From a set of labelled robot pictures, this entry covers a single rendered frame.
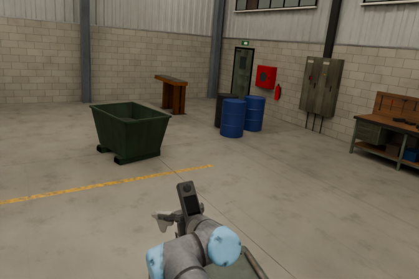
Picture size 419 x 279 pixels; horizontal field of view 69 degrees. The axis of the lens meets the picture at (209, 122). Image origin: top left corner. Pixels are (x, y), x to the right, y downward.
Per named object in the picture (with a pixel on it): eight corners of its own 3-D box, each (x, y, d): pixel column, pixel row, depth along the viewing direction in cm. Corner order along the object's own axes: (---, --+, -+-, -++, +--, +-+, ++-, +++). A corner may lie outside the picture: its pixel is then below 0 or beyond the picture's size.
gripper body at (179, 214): (174, 239, 86) (188, 253, 75) (169, 209, 86) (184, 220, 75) (198, 231, 89) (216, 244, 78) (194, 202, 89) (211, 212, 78)
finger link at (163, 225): (147, 233, 89) (173, 235, 84) (144, 213, 89) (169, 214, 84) (154, 229, 92) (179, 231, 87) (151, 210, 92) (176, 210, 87)
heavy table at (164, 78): (153, 103, 1035) (154, 74, 1010) (164, 103, 1059) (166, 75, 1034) (173, 114, 906) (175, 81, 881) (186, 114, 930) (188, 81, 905)
